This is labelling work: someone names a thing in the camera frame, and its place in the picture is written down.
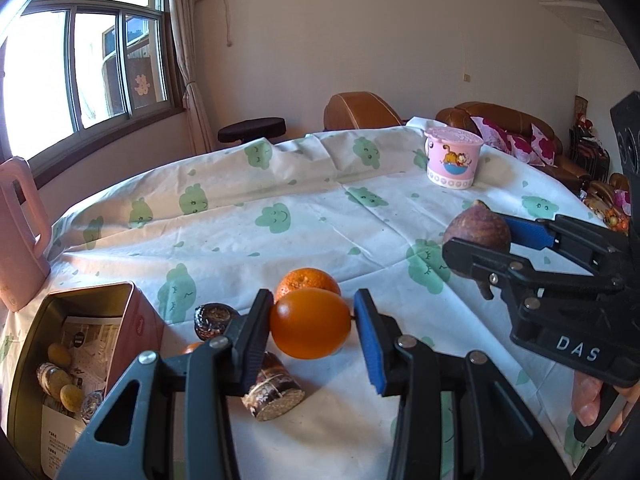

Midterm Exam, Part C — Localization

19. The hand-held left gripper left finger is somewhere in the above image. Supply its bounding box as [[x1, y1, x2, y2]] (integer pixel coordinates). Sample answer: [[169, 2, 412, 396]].
[[56, 288, 275, 480]]

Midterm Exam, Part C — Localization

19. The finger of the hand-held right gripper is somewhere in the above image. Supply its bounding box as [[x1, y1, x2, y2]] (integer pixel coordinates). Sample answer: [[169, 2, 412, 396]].
[[442, 237, 626, 306], [500, 215, 631, 281]]

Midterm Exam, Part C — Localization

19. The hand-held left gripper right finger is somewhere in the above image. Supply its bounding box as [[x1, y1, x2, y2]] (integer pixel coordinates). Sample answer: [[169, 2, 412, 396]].
[[352, 288, 571, 480]]

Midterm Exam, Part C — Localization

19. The purple brown fig fruit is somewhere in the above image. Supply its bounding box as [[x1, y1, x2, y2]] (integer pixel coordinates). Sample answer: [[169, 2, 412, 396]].
[[442, 200, 512, 301]]

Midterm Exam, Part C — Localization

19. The dark round snack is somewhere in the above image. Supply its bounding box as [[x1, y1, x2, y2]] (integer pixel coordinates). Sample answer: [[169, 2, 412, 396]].
[[193, 302, 241, 342]]

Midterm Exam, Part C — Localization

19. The large smooth orange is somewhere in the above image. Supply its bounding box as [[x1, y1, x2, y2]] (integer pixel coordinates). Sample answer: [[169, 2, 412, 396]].
[[270, 287, 352, 360]]

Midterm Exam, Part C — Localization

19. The bumpy orange mandarin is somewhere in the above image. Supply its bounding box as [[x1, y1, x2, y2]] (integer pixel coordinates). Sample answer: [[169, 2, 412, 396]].
[[274, 267, 342, 301]]

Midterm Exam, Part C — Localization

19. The pink metal tin box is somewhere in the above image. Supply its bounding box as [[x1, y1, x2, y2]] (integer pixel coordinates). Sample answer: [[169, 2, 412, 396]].
[[6, 282, 166, 476]]

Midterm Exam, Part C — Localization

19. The person's right hand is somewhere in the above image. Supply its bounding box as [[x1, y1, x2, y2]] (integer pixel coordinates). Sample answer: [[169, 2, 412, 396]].
[[571, 372, 640, 434]]

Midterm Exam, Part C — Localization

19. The pink floral cushion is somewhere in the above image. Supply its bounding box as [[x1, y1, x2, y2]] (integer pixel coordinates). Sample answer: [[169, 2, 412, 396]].
[[470, 116, 506, 151], [530, 124, 558, 166], [502, 132, 533, 163]]

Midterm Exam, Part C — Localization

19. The dark display shelf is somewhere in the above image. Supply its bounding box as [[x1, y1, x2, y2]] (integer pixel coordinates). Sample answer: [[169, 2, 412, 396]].
[[570, 95, 611, 183]]

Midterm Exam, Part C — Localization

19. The pink cartoon cup with lid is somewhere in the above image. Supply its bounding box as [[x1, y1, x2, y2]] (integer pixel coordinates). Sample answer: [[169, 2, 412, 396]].
[[424, 127, 485, 190]]

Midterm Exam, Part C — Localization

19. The brown leather sofa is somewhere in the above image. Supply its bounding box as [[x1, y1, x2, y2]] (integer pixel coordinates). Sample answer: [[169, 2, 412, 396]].
[[435, 101, 591, 193]]

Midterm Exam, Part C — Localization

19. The white tablecloth with green clouds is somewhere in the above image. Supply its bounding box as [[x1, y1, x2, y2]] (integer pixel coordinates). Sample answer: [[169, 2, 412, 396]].
[[0, 125, 621, 480]]

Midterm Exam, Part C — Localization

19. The printed paper leaflet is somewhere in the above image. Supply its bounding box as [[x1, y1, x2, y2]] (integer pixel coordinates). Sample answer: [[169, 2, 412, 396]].
[[40, 315, 123, 476]]

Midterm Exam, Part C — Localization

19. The brown leather armchair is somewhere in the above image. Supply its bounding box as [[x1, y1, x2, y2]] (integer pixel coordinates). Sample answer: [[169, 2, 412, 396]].
[[323, 91, 403, 132]]

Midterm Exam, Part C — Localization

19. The black round stool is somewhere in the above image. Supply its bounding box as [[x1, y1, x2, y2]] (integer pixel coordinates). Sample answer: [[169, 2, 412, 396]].
[[217, 117, 287, 145]]

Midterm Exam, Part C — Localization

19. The pink electric kettle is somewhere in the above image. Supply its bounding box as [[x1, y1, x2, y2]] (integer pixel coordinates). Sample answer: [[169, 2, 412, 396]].
[[0, 156, 52, 312]]

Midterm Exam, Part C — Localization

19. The beige tied curtain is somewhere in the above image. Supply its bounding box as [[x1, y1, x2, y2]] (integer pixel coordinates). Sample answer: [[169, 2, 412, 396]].
[[167, 0, 213, 156]]

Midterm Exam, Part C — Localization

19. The sliding glass window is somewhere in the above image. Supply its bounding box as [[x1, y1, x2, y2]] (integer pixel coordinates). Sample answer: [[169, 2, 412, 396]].
[[0, 0, 183, 161]]

